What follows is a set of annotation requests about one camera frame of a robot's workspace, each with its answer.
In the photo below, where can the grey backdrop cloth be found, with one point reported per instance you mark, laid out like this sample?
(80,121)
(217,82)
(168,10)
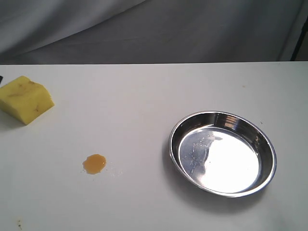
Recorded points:
(149,31)

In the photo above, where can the orange liquid spill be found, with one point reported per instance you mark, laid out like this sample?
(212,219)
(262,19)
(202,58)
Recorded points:
(94,164)

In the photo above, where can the yellow sponge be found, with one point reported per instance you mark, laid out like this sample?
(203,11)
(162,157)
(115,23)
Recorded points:
(24,99)

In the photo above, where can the round stainless steel dish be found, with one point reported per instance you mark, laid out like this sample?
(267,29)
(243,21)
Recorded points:
(222,153)

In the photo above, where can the black metal stand pole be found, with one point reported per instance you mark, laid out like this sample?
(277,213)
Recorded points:
(299,42)

